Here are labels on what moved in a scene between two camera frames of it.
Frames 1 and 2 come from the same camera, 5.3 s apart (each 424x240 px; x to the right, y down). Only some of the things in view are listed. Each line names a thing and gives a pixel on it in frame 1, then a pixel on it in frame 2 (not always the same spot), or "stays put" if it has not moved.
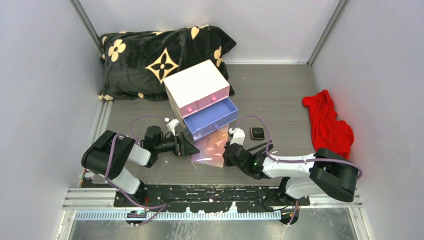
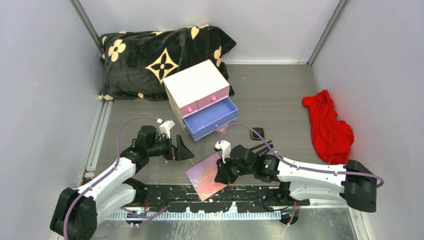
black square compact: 257,133 stays put
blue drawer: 204,121 stays put
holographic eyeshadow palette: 211,148 -> 202,177
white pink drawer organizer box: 200,99 stays put
